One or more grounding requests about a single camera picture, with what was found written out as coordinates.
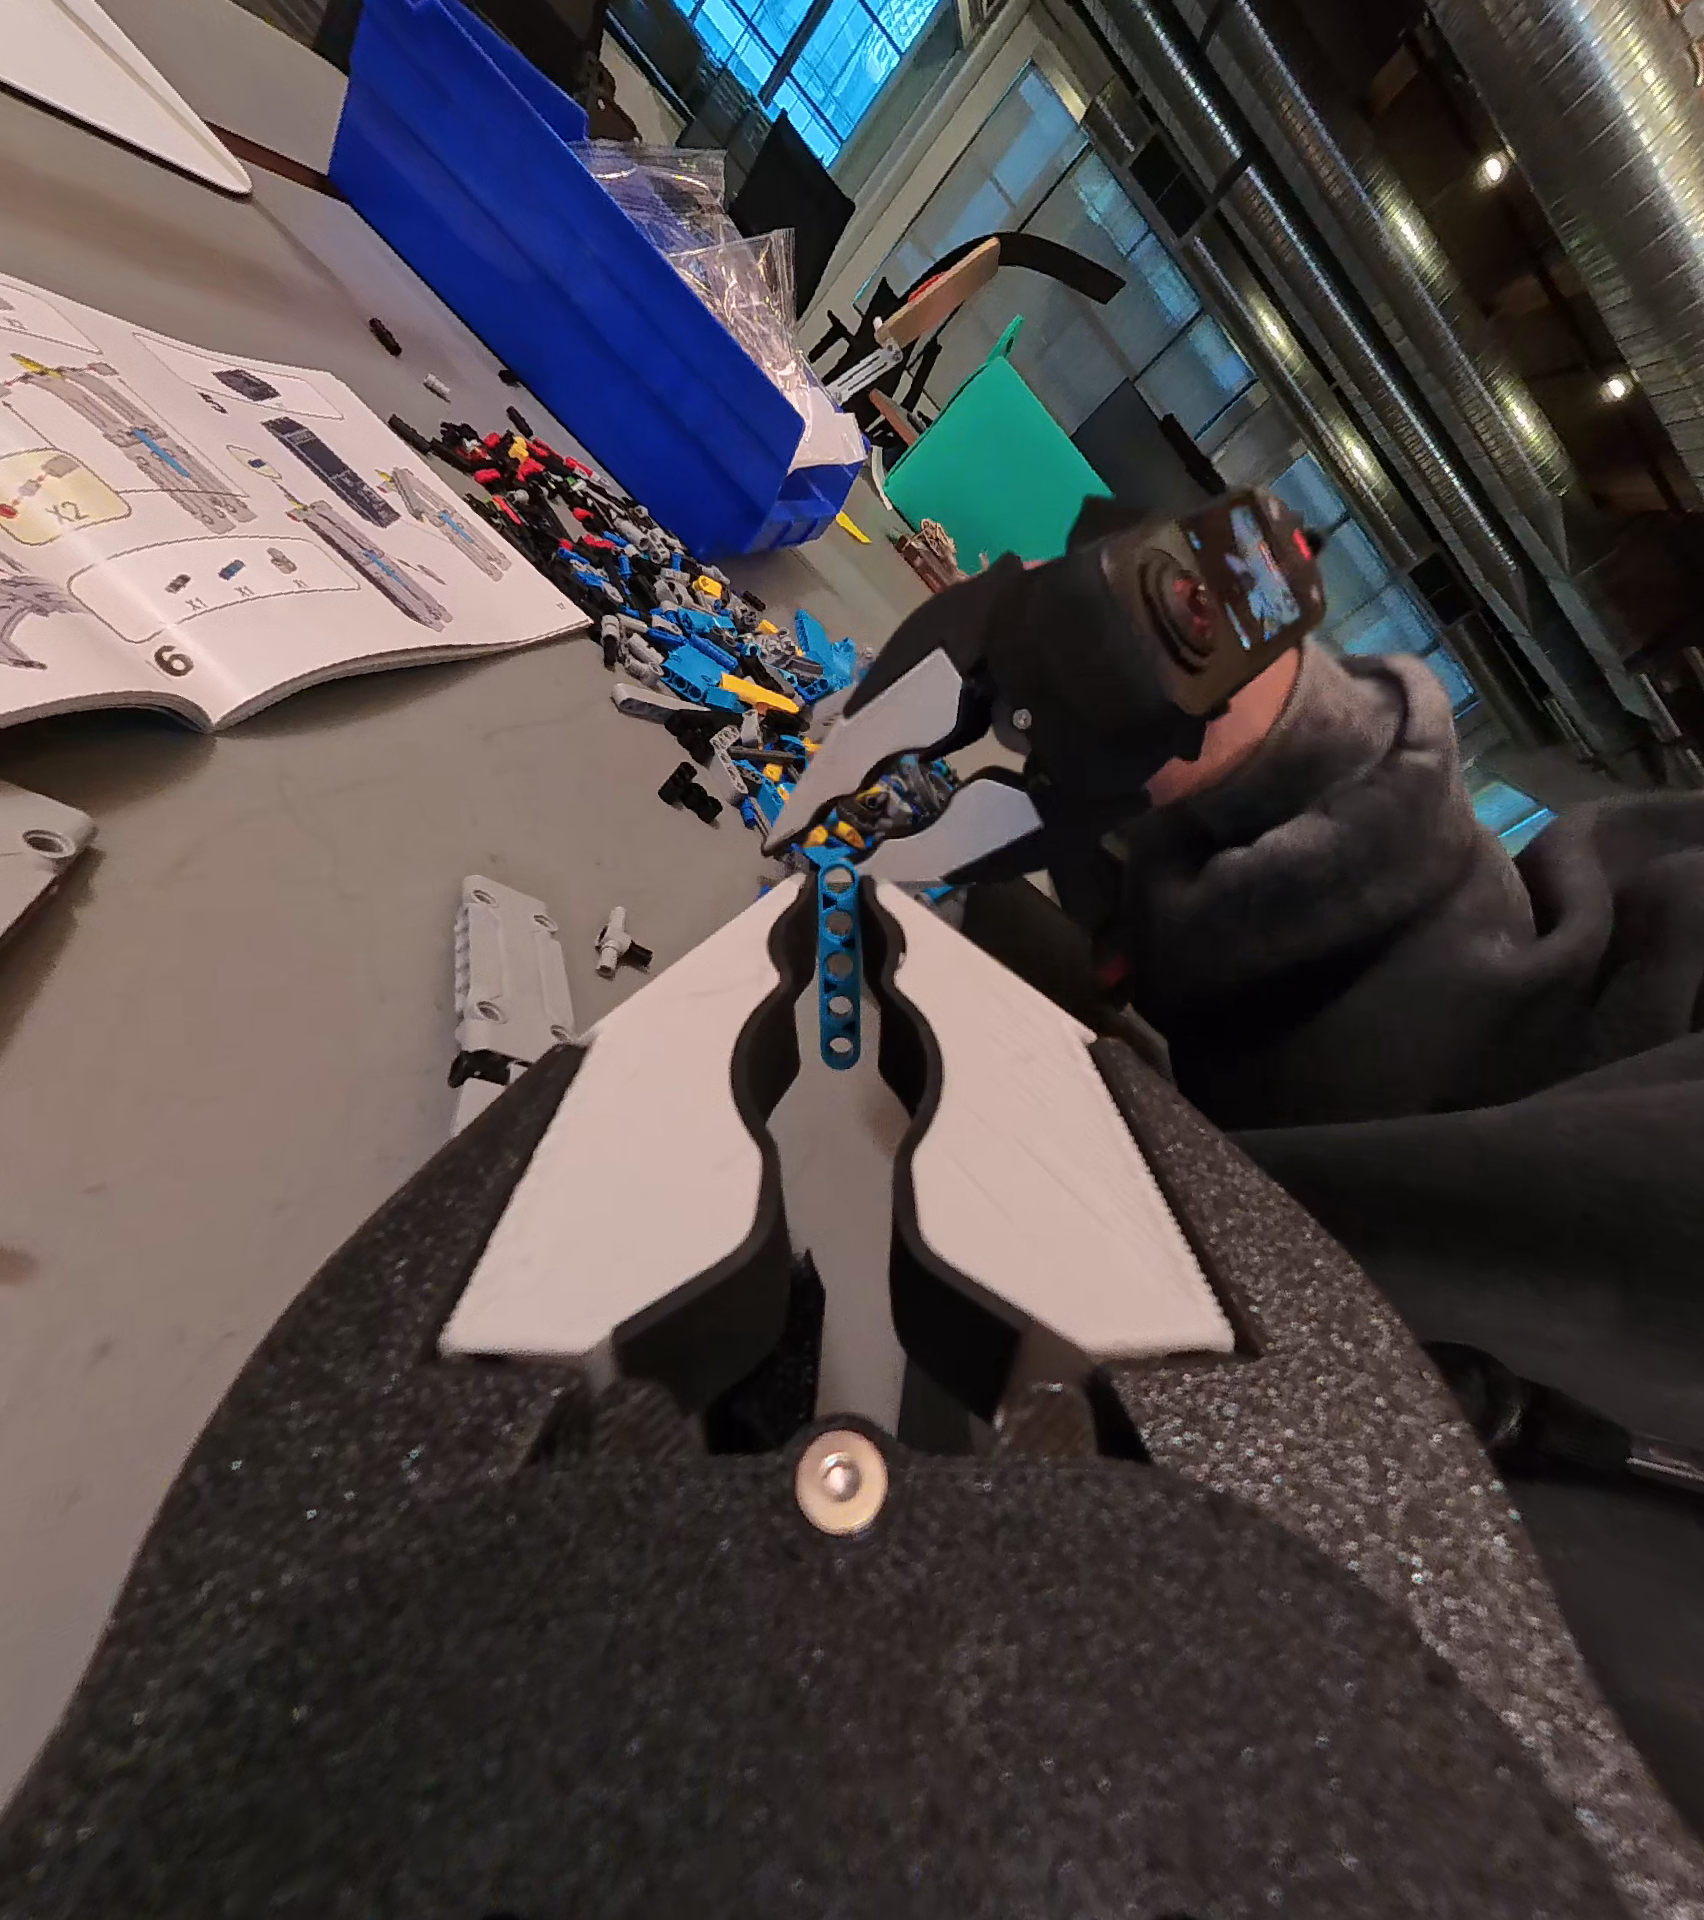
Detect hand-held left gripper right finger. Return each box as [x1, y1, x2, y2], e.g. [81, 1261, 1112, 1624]
[866, 875, 1235, 1419]

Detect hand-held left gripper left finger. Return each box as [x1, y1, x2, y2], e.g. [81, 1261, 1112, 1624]
[437, 874, 812, 1419]

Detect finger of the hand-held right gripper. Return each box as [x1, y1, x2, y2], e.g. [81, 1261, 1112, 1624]
[761, 660, 969, 858]
[874, 780, 1050, 890]

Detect blue brick beam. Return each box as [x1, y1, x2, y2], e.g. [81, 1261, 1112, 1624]
[809, 858, 870, 1074]

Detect pile of small brick parts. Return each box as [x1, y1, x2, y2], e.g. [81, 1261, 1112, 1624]
[371, 313, 888, 906]

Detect grey brick frame piece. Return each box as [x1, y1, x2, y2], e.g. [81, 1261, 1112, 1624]
[450, 874, 579, 1061]

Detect person's right forearm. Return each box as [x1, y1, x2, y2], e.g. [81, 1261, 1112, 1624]
[1091, 651, 1704, 1130]

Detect grey desk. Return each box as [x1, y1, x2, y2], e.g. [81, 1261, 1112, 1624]
[0, 0, 913, 1907]

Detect person's right hand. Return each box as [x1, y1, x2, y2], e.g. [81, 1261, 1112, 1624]
[1147, 660, 1313, 819]

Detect teal plastic bin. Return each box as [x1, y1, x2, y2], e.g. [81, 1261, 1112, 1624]
[881, 321, 1119, 537]

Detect small clear plastic bag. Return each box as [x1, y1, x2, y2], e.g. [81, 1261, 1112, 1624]
[566, 138, 872, 470]

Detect blue plastic bin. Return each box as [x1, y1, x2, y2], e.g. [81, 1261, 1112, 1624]
[329, 0, 870, 563]

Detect blue-lit paned window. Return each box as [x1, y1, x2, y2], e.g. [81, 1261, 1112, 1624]
[672, 0, 947, 169]

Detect open instruction booklet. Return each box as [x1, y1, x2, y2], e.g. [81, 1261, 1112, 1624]
[0, 235, 594, 762]

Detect silver ventilation duct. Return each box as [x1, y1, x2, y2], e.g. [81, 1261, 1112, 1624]
[1075, 0, 1704, 752]

